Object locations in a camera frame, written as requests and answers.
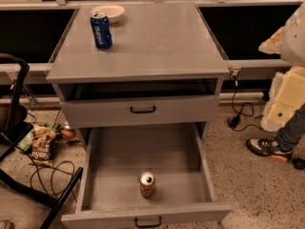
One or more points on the orange soda can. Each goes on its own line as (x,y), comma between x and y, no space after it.
(147,184)

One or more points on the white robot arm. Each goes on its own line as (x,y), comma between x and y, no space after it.
(287,93)

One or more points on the grey drawer cabinet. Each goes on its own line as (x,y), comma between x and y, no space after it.
(158,50)

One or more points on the grey closed top drawer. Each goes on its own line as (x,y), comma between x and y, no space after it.
(116,112)

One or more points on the blue pepsi can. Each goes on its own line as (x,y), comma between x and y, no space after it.
(101,30)

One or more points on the grey open middle drawer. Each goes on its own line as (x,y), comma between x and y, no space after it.
(109,194)

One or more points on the red object on floor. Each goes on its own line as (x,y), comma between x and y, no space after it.
(68,132)

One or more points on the white bowl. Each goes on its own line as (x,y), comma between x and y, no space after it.
(114,12)

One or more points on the chip bag on floor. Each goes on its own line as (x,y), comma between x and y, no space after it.
(42,145)

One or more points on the grey sneaker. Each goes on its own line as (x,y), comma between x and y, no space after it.
(268,147)

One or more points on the green bag on floor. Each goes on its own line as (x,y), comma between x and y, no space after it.
(25,144)

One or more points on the blue jeans leg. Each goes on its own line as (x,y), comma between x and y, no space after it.
(288,136)

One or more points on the black metal stand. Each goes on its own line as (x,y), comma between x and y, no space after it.
(14,130)

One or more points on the black top drawer handle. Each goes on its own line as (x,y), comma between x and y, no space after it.
(142,110)

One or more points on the black drawer handle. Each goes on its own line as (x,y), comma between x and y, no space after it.
(142,110)
(147,223)

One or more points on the black middle drawer handle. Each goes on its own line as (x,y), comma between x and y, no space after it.
(147,223)

